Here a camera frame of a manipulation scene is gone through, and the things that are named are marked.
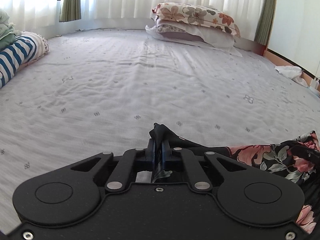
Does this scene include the black floral pants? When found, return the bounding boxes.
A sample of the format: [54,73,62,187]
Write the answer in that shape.
[150,124,319,239]

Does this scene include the light grey patterned bed sheet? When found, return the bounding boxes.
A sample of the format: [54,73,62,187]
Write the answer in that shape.
[1,30,319,233]

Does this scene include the purple white bottom pillow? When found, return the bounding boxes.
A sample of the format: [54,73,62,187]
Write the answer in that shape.
[145,20,242,57]

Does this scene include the floral top pillow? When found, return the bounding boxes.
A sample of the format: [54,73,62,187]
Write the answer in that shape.
[151,2,241,37]

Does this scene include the white crumpled cloth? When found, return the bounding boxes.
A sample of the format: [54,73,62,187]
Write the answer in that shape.
[275,66,308,87]

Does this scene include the olive green right curtain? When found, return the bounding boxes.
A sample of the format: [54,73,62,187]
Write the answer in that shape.
[254,0,276,46]

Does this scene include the olive green curtain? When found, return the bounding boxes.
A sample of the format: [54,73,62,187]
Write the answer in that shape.
[254,0,276,46]
[59,0,81,22]

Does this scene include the blue striped pink quilt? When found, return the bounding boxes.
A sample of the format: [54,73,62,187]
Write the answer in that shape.
[0,31,49,88]

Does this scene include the olive green left curtain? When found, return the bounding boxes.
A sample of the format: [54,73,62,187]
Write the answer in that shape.
[59,0,81,22]

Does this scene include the green floral folded quilt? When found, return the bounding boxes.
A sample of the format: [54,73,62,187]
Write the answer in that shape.
[0,9,22,50]

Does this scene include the wooden bed frame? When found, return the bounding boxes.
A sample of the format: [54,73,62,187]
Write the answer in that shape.
[234,37,319,86]

